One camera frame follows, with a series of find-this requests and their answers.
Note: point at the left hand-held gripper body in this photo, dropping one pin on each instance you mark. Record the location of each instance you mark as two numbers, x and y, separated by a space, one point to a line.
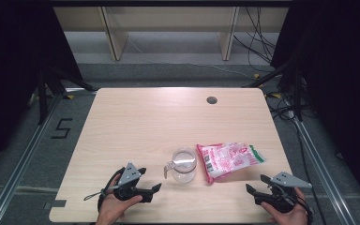
129 175

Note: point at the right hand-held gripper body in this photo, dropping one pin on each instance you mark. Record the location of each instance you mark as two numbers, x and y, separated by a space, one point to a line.
282 190

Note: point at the black tape floor mark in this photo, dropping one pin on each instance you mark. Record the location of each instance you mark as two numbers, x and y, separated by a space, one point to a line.
62 128

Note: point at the pink and white plastic bag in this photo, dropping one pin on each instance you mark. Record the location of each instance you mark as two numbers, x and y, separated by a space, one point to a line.
228 160

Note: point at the person's left hand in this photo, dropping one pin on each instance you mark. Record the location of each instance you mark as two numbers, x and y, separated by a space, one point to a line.
114 208

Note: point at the aluminium floor rail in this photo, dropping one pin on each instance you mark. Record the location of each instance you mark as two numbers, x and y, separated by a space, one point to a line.
22 162
325 175

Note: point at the yellow tape piece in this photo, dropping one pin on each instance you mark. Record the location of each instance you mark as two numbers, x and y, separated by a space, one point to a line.
275 95
70 97
257 76

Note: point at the person's right hand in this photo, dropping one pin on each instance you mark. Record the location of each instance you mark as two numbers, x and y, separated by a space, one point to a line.
289 216

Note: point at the clear measuring cup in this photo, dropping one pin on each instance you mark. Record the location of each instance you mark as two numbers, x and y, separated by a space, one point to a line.
184 165

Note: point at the black curtain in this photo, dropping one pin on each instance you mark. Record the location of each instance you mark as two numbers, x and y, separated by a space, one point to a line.
15 62
340 78

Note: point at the black metal stand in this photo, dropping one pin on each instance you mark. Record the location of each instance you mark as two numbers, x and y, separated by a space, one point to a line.
289 84
48 90

